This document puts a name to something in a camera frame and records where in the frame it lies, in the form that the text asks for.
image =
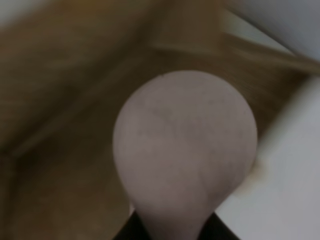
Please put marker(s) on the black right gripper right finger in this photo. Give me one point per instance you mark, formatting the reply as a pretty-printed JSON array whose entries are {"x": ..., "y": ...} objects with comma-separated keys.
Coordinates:
[{"x": 215, "y": 229}]

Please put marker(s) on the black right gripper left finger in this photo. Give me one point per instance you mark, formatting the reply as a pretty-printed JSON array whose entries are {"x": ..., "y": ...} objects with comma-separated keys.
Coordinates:
[{"x": 133, "y": 229}]

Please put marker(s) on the pink peach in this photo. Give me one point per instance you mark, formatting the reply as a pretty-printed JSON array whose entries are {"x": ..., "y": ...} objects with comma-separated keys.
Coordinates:
[{"x": 182, "y": 143}]

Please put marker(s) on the brown linen tote bag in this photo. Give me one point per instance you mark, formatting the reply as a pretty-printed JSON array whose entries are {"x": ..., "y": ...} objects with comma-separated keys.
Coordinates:
[{"x": 67, "y": 70}]

